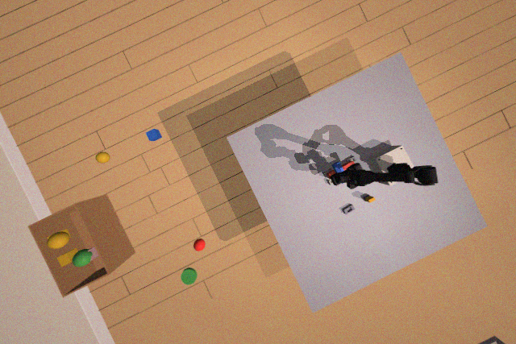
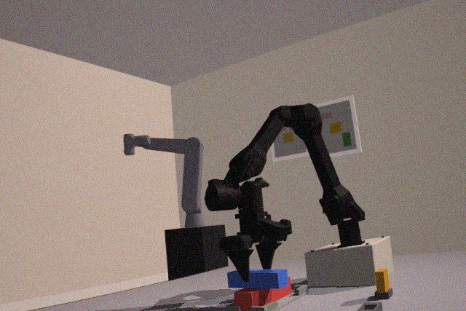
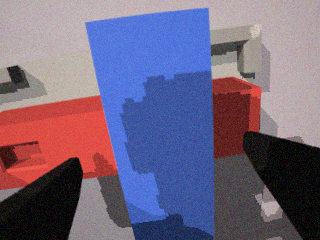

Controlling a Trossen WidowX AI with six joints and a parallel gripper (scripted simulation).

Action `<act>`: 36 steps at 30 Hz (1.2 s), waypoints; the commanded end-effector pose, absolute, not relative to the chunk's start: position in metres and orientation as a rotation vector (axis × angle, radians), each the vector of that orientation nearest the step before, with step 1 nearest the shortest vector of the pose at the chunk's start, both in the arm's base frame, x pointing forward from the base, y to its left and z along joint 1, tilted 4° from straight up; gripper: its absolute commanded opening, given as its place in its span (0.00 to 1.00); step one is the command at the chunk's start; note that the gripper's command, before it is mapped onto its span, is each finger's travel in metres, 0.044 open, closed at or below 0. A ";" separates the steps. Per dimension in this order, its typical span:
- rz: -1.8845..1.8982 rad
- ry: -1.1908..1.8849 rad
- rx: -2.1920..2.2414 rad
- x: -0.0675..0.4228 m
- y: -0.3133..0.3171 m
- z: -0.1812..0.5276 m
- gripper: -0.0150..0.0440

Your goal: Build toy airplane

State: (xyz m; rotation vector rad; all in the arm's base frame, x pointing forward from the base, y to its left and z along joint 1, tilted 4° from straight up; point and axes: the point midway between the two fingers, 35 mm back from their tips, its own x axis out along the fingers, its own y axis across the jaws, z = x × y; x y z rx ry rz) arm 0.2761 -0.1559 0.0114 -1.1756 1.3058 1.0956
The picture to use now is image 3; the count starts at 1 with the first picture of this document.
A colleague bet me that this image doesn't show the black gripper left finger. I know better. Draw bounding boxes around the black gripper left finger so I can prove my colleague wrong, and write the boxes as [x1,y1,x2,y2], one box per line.
[0,157,83,240]

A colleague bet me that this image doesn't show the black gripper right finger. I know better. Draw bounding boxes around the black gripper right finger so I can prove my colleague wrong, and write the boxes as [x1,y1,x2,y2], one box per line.
[243,131,320,240]

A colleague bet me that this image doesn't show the red rectangular bar with two sockets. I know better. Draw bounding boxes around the red rectangular bar with two sockets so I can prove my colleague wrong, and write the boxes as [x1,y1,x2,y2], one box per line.
[0,77,262,190]

